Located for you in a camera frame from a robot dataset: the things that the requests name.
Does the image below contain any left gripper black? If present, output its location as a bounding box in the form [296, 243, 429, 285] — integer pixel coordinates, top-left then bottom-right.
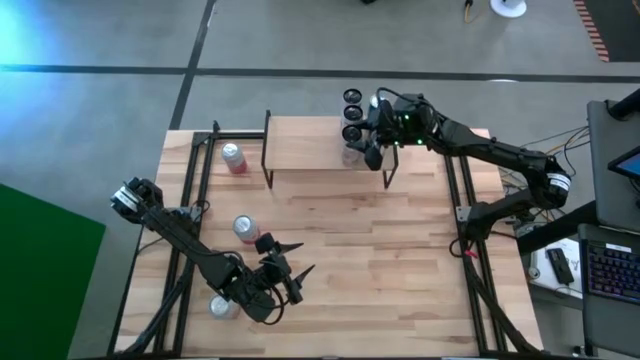
[224, 232, 317, 324]

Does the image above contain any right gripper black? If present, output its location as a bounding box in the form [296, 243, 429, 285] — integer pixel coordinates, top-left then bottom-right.
[347, 93, 441, 172]

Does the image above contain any pink and white beverage can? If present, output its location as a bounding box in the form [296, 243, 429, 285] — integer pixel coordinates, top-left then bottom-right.
[207, 293, 241, 321]
[232, 214, 261, 245]
[220, 142, 249, 175]

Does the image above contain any wooden shelf with black legs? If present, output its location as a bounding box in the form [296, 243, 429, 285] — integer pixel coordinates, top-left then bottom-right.
[260, 109, 400, 190]

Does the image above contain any white round floor base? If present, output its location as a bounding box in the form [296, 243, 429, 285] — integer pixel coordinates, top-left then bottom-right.
[489, 0, 528, 19]

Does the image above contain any white paper sheet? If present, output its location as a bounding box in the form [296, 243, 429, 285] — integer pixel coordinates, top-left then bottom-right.
[528, 237, 585, 300]

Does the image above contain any black diagonal stand beam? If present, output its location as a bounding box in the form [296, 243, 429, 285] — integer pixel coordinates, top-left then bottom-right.
[517, 199, 601, 254]

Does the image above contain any black phone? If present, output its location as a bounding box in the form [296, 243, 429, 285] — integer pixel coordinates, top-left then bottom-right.
[545, 247, 575, 286]

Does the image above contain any green floor mat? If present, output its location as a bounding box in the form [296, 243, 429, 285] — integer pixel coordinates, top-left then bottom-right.
[0, 182, 107, 360]

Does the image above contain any grey side table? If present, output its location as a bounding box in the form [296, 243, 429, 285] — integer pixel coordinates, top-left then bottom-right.
[587, 99, 640, 234]

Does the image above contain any black pole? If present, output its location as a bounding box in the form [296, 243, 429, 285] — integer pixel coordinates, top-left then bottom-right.
[606, 88, 640, 121]

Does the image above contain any tablet with blue screen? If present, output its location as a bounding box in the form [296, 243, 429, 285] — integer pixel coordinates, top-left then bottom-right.
[607, 146, 640, 181]

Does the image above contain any black floor mat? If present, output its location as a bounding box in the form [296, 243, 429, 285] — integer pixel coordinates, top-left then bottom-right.
[582, 0, 640, 64]

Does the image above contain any keyboard at right edge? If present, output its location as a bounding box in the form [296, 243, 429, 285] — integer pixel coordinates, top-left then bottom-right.
[577, 223, 640, 359]

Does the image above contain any black aluminium rig frame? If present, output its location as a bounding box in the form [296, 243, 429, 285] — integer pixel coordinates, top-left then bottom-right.
[107, 119, 546, 359]

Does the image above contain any black table cable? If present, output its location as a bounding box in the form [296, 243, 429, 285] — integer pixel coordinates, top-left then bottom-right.
[519, 125, 591, 150]

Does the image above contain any yellow table cable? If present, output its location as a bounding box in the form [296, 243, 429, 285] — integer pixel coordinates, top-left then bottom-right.
[544, 139, 591, 157]

